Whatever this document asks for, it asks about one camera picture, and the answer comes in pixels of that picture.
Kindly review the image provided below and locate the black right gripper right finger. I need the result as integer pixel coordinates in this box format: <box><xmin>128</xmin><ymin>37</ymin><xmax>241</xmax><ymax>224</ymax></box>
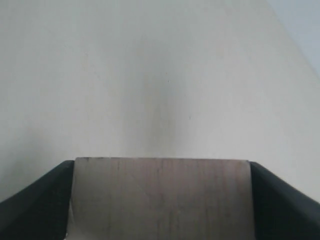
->
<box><xmin>250</xmin><ymin>162</ymin><xmax>320</xmax><ymax>240</ymax></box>

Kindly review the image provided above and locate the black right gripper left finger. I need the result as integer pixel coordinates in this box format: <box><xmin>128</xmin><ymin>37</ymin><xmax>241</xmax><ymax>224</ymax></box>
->
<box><xmin>0</xmin><ymin>160</ymin><xmax>74</xmax><ymax>240</ymax></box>

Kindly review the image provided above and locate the largest wooden cube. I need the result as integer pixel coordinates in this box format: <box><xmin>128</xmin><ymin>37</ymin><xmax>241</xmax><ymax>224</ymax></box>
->
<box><xmin>66</xmin><ymin>157</ymin><xmax>255</xmax><ymax>240</ymax></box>

